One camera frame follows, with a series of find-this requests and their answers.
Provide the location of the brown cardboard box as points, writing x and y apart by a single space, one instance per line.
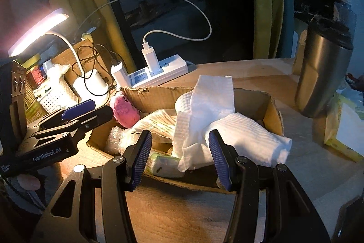
250 106

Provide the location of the clear bubble wrap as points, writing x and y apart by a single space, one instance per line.
116 140

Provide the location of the brown carton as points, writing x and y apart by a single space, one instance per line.
85 53

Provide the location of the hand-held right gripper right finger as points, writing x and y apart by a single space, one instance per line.
220 157

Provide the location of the white power strip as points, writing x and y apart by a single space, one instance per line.
170 66

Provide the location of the person's left hand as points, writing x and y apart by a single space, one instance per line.
28 181

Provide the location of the clear water bottle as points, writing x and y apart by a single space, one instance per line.
347 12

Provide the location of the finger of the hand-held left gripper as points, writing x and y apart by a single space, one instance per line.
79 107
96 117

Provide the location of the tall white charger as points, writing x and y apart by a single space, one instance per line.
150 58

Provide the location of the stainless steel tumbler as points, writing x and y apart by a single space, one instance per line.
318 75

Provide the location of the white desk lamp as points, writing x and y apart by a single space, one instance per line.
37 32

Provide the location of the white plastic basket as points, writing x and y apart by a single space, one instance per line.
57 97

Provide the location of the green white tissue packet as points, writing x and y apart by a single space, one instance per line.
165 164

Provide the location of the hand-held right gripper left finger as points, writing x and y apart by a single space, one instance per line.
142 152

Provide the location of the pink plush toy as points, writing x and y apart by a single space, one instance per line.
125 112

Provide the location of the printed white plastic bag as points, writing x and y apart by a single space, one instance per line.
159 120

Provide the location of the white paper towel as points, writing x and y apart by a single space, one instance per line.
210 106

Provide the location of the yellow tissue pack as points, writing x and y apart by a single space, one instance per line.
347 129

